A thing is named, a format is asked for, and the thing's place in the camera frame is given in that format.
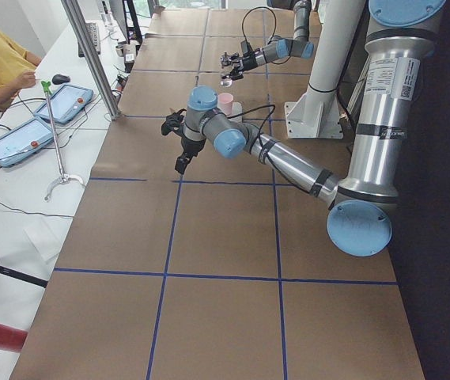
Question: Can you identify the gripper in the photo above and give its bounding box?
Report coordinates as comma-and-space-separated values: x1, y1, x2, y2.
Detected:
220, 40, 266, 79
161, 111, 206, 175

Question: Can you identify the glass sauce bottle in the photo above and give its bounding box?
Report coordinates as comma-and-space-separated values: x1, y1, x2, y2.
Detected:
220, 72, 233, 87

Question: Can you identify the pink cup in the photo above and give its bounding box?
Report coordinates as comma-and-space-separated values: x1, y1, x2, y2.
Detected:
217, 93, 234, 116

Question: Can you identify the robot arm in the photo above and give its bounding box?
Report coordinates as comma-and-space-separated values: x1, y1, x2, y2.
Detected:
220, 1, 314, 86
161, 1, 444, 257

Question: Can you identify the grey kitchen scale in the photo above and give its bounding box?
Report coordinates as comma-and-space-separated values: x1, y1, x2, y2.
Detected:
227, 102, 243, 123

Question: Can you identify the small metal cup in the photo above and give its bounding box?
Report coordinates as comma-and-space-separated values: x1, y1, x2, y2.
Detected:
115, 44, 124, 57

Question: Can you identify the far teach pendant tablet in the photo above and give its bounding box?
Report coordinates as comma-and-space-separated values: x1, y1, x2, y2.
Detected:
50, 83, 93, 125

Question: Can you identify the teach pendant tablet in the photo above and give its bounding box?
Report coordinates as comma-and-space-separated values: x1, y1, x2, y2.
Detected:
50, 83, 93, 125
0, 116, 53, 167

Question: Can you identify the black computer mouse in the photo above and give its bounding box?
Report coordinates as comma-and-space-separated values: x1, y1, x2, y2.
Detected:
51, 74, 71, 85

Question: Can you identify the black keyboard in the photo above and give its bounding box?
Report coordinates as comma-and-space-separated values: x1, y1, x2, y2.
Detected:
78, 22, 101, 58

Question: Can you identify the near teach pendant tablet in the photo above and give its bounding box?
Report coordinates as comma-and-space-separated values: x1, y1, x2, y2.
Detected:
0, 116, 53, 167

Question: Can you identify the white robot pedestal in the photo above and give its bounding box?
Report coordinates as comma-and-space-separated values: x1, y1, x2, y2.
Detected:
285, 0, 365, 139

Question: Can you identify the green handled reach grabber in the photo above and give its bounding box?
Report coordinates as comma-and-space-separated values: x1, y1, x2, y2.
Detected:
41, 81, 85, 201

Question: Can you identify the aluminium frame post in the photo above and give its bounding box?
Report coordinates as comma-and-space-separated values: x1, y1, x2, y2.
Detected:
61, 0, 120, 120

